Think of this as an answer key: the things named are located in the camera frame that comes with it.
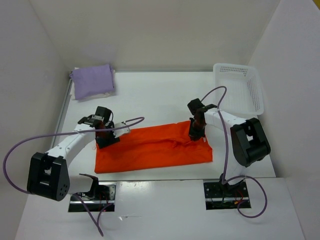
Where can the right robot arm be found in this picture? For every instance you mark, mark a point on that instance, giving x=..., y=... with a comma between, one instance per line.
x=245, y=140

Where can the white t shirt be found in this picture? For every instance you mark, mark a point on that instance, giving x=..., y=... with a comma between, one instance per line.
x=107, y=93

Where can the white plastic basket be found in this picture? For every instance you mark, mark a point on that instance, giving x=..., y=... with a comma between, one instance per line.
x=244, y=89

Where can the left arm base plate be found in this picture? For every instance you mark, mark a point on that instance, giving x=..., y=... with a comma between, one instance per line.
x=103, y=199

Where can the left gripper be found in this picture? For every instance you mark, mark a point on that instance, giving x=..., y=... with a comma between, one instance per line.
x=111, y=140

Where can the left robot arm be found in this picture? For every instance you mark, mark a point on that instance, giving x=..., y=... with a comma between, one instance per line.
x=48, y=172

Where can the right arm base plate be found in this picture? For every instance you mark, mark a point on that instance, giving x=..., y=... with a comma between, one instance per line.
x=225, y=197

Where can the orange t shirt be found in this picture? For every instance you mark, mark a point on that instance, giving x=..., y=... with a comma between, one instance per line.
x=161, y=146

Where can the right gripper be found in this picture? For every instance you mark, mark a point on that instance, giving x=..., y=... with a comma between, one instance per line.
x=194, y=135

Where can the purple t shirt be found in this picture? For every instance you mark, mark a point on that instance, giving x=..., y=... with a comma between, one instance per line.
x=93, y=81

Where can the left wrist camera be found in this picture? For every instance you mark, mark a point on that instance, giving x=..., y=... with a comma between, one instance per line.
x=121, y=129

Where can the aluminium table edge rail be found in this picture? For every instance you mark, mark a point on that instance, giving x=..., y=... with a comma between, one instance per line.
x=66, y=99

